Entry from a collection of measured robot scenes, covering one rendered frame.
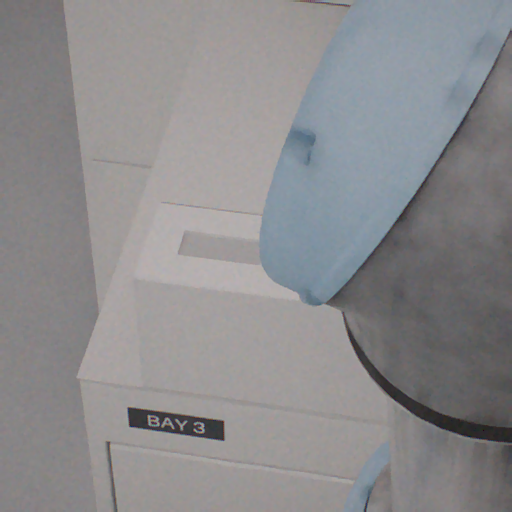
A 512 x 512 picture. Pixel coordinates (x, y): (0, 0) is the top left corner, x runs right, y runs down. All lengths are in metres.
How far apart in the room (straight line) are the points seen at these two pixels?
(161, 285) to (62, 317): 1.30
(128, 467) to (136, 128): 0.66
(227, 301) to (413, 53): 0.72
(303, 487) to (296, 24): 0.60
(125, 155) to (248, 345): 0.78
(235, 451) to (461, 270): 0.87
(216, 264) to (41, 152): 1.64
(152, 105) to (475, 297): 1.43
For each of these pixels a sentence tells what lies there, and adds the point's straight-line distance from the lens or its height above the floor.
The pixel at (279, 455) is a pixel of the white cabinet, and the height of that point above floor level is 0.75.
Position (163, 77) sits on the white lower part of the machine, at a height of 0.68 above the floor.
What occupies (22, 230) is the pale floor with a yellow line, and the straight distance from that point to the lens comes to 2.54.
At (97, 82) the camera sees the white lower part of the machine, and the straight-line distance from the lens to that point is 1.77.
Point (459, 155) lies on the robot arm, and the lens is 0.36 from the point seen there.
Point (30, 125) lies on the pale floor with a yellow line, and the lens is 2.77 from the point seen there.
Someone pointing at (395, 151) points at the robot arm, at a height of 1.50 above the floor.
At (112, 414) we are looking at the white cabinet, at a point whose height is 0.77.
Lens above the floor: 1.73
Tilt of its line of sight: 45 degrees down
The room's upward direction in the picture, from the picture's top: straight up
